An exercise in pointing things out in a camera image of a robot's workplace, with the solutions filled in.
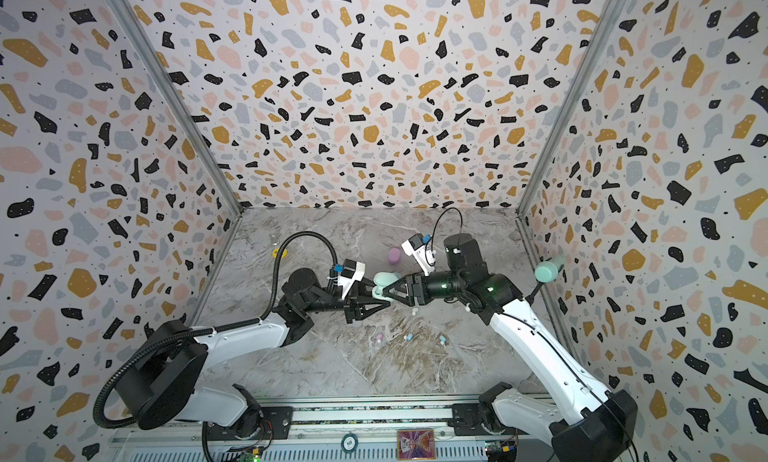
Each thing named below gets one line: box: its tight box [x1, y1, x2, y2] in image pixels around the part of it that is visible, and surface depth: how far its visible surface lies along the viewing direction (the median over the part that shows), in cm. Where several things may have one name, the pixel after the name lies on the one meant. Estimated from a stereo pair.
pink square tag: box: [397, 429, 436, 461], surface depth 72 cm
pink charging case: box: [389, 247, 401, 265], surface depth 108 cm
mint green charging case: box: [372, 272, 401, 301], surface depth 71 cm
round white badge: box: [340, 433, 359, 454], surface depth 73 cm
